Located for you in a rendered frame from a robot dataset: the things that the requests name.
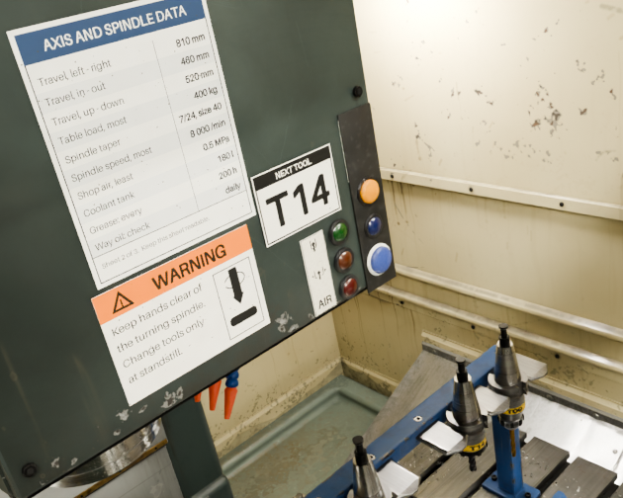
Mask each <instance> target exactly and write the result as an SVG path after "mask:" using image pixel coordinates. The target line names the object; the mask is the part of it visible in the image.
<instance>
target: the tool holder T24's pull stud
mask: <svg viewBox="0 0 623 498"><path fill-rule="evenodd" d="M352 442H353V444H354V445H355V447H356V450H355V451H354V455H355V459H356V462H357V463H360V464H362V463H365V462H367V461H368V455H367V450H366V449H365V448H363V443H364V439H363V437H362V436H355V437H354V438H353V439H352Z"/></svg>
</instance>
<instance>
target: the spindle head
mask: <svg viewBox="0 0 623 498"><path fill-rule="evenodd" d="M134 1H138V0H0V489H1V490H2V491H3V492H5V493H6V494H8V495H9V497H10V498H33V497H34V496H36V495H37V494H39V493H41V492H42V491H44V490H45V489H47V488H49V487H50V486H52V485H53V484H54V483H56V482H57V481H59V480H60V479H62V478H64V477H65V476H67V475H69V474H70V473H72V472H73V471H75V470H77V469H78V468H80V467H81V466H83V465H85V464H86V463H88V462H89V461H91V460H93V459H94V458H96V457H98V456H100V455H101V454H103V453H104V452H106V451H108V450H109V449H111V448H112V447H114V446H116V445H117V444H119V443H121V442H122V441H124V440H125V439H127V438H129V437H130V436H132V435H133V434H135V433H137V432H138V431H140V430H141V429H143V428H145V427H146V426H148V425H149V424H151V423H153V422H154V421H156V420H157V419H159V418H161V417H162V416H164V415H165V414H167V413H169V412H170V411H172V410H173V409H175V408H177V407H178V406H180V405H182V404H183V403H185V402H186V401H188V400H190V399H191V398H193V397H194V396H196V395H198V394H199V393H201V392H202V391H204V390H206V389H207V388H209V387H210V386H212V385H214V384H215V383H217V382H218V381H220V380H222V379H223V378H225V377H226V376H228V375H230V374H232V373H234V372H235V371H237V370H238V369H240V368H242V367H243V366H245V365H246V364H248V363H250V362H251V361H253V360H254V359H256V358H258V357H259V356H261V355H262V354H264V353H266V352H267V351H269V350H270V349H272V348H274V347H275V346H277V345H278V344H280V343H282V342H283V341H285V340H286V339H288V338H290V337H291V336H293V335H295V334H296V333H298V332H299V331H301V330H303V329H304V328H306V327H307V326H309V325H311V324H312V323H314V322H315V321H317V320H319V319H320V318H321V317H322V316H324V315H326V314H327V313H329V312H330V311H332V310H334V309H335V308H337V307H338V306H340V305H342V304H343V303H345V302H347V301H348V300H350V299H345V298H343V297H342V296H341V295H340V292H339V286H340V283H341V281H342V280H343V278H344V277H346V276H347V275H354V276H356V277H357V278H358V281H359V289H358V291H357V293H356V294H355V296H356V295H358V294H359V293H361V292H363V291H365V290H366V289H367V285H366V279H365V274H364V268H363V262H362V256H361V250H360V245H359V239H358V233H357V227H356V222H355V216H354V210H353V205H352V199H351V194H350V188H349V183H348V178H347V172H346V166H345V160H344V154H343V149H342V143H341V137H340V131H339V126H338V118H337V115H340V114H342V113H345V112H347V111H349V110H352V109H354V108H357V107H359V106H362V105H364V104H366V103H369V102H368V96H367V89H366V83H365V76H364V70H363V63H362V56H361V50H360V43H359V38H358V31H357V25H356V18H355V12H354V5H353V0H206V3H207V7H208V11H209V15H210V20H211V24H212V28H213V32H214V37H215V41H216V45H217V49H218V54H219V58H220V62H221V66H222V74H223V78H224V82H225V87H226V90H227V94H228V98H229V103H230V107H231V111H232V115H233V120H234V124H235V128H236V132H237V137H238V141H239V145H240V149H241V154H242V158H243V162H244V166H245V171H246V175H247V179H248V183H249V188H250V192H251V196H252V199H253V203H254V208H255V212H256V215H253V216H252V217H250V218H248V219H246V220H244V221H242V222H240V223H238V224H236V225H234V226H231V227H229V228H227V229H225V230H223V231H221V232H219V233H217V234H215V235H213V236H211V237H208V238H206V239H204V240H202V241H200V242H198V243H196V244H194V245H192V246H190V247H188V248H185V249H183V250H181V251H179V252H177V253H175V254H173V255H171V256H169V257H167V258H165V259H162V260H160V261H158V262H156V263H154V264H152V265H150V266H148V267H146V268H144V269H142V270H139V271H137V272H135V273H133V274H131V275H129V276H127V277H125V278H123V279H121V280H119V281H116V282H114V283H112V284H110V285H108V286H106V287H104V288H102V289H100V290H98V289H97V287H96V284H95V281H94V278H93V275H92V273H91V270H90V267H89V264H88V261H87V258H86V256H85V253H84V250H83V247H82V244H81V242H80V239H79V236H78V233H77V230H76V227H75V225H74V222H73V219H72V216H71V213H70V210H69V208H68V205H67V202H66V199H65V196H64V194H63V191H62V189H61V186H60V183H59V180H58V178H57V175H56V172H55V169H54V166H53V164H52V161H51V158H50V155H49V152H48V149H47V147H46V144H45V139H44V136H43V134H42V131H41V128H40V125H39V122H38V119H37V117H36V114H35V111H34V108H33V105H32V102H31V100H30V97H29V94H28V91H27V88H26V86H25V83H24V80H23V77H22V74H21V71H20V69H19V66H18V63H17V60H16V57H15V55H14V52H13V49H12V47H11V44H10V41H9V39H8V36H7V33H6V32H9V31H13V30H17V29H21V28H25V27H29V26H33V25H37V24H42V23H46V22H50V21H54V20H59V19H63V18H67V17H71V16H76V15H80V14H84V13H88V12H93V11H97V10H101V9H105V8H110V7H114V6H118V5H122V4H127V3H131V2H134ZM328 143H329V144H330V149H331V155H332V161H333V166H334V172H335V177H336V183H337V188H338V194H339V198H340V204H341V210H339V211H337V212H335V213H333V214H331V215H329V216H327V217H325V218H323V219H321V220H319V221H318V222H316V223H314V224H312V225H310V226H308V227H306V228H304V229H302V230H300V231H298V232H296V233H294V234H292V235H290V236H289V237H287V238H285V239H283V240H281V241H279V242H277V243H275V244H273V245H271V246H269V247H266V245H265V241H264V236H263V232H262V228H261V223H260V219H259V215H258V211H257V206H256V202H255V199H254V195H253V190H252V186H251V182H250V177H253V176H255V175H257V174H259V173H262V172H264V171H266V170H269V169H271V168H273V167H275V166H278V165H280V164H282V163H284V162H287V161H289V160H291V159H294V158H296V157H298V156H300V155H303V154H305V153H307V152H310V151H312V150H314V149H316V148H319V147H321V146H323V145H326V144H328ZM337 219H344V220H345V221H347V223H348V225H349V235H348V238H347V240H346V241H345V242H344V243H343V244H341V245H334V244H332V243H331V242H330V240H329V236H328V232H329V228H330V226H331V224H332V223H333V222H334V221H335V220H337ZM244 224H246V225H247V229H248V233H249V237H250V241H251V246H252V250H253V254H254V258H255V262H256V266H257V270H258V274H259V278H260V283H261V287H262V290H263V294H264V298H265V302H266V306H267V310H268V314H269V319H270V323H269V324H267V325H265V326H264V327H262V328H260V329H259V330H257V331H255V332H254V333H252V334H250V335H249V336H247V337H245V338H244V339H242V340H240V341H239V342H237V343H235V344H234V345H232V346H230V347H228V348H227V349H225V350H223V351H222V352H220V353H218V354H217V355H215V356H213V357H212V358H210V359H208V360H207V361H205V362H203V363H202V364H200V365H198V366H197V367H195V368H193V369H192V370H190V371H188V372H187V373H184V374H182V375H181V376H179V377H177V378H176V379H174V380H172V381H171V382H169V383H167V384H166V385H164V386H162V387H161V388H159V389H157V390H156V391H154V392H152V393H151V394H149V395H148V396H147V397H145V398H143V399H142V400H140V401H138V402H136V403H135V404H133V405H131V406H130V405H129V403H128V400H127V397H126V394H125V392H124V389H123V386H122V383H121V380H120V378H119V375H118V372H117V369H116V367H115V364H114V361H113V358H112V356H111V353H110V350H109V347H108V345H107V342H106V339H105V336H104V333H103V331H102V328H101V325H100V322H99V320H98V317H97V314H96V311H95V309H94V306H93V303H92V300H91V298H93V297H95V296H97V295H99V294H101V293H103V292H106V291H109V290H111V289H113V288H115V287H117V286H119V285H121V284H123V283H125V282H127V281H129V280H131V279H134V278H136V277H138V276H140V275H142V274H144V273H146V272H148V271H150V270H152V269H154V268H156V267H158V266H160V265H163V264H165V263H167V262H169V261H171V260H173V259H175V258H177V257H179V256H181V255H183V254H185V253H187V252H189V251H192V250H194V249H196V248H198V247H200V246H202V245H204V244H206V243H208V242H210V241H212V240H214V239H216V238H218V237H220V236H223V235H225V234H227V233H229V232H231V231H233V230H235V229H237V228H238V227H240V226H242V225H244ZM321 230H322V231H323V236H324V241H325V246H326V252H327V257H328V262H329V267H330V272H331V276H332V281H333V286H334V292H335V297H336V302H337V304H336V305H334V306H333V307H331V308H329V309H328V310H327V311H325V312H324V313H322V314H321V315H319V316H317V317H315V315H314V310H313V305H312V297H311V292H310V287H309V283H308V278H307V273H306V268H305V264H304V259H303V254H302V249H301V245H300V241H302V240H304V239H305V238H307V237H309V236H311V235H313V234H315V233H317V232H319V231H321ZM343 247H347V248H350V249H351V250H352V251H353V253H354V263H353V266H352V267H351V269H350V270H349V271H348V272H346V273H339V272H338V271H336V269H335V267H334V258H335V255H336V253H337V252H338V251H339V250H340V249H341V248H343ZM355 296H354V297H355Z"/></svg>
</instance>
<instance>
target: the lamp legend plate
mask: <svg viewBox="0 0 623 498"><path fill-rule="evenodd" d="M300 245H301V249H302V254H303V259H304V264H305V268H306V273H307V278H308V283H309V287H310V292H311V300H312V305H313V310H314V315H315V317H317V316H319V315H321V314H322V313H324V312H325V311H327V310H328V309H330V308H331V307H333V306H334V305H336V304H337V302H336V297H335V292H334V286H333V281H332V276H331V272H330V267H329V262H328V257H327V252H326V246H325V241H324V236H323V231H322V230H321V231H319V232H317V233H315V234H313V235H311V236H309V237H307V238H305V239H304V240H302V241H300Z"/></svg>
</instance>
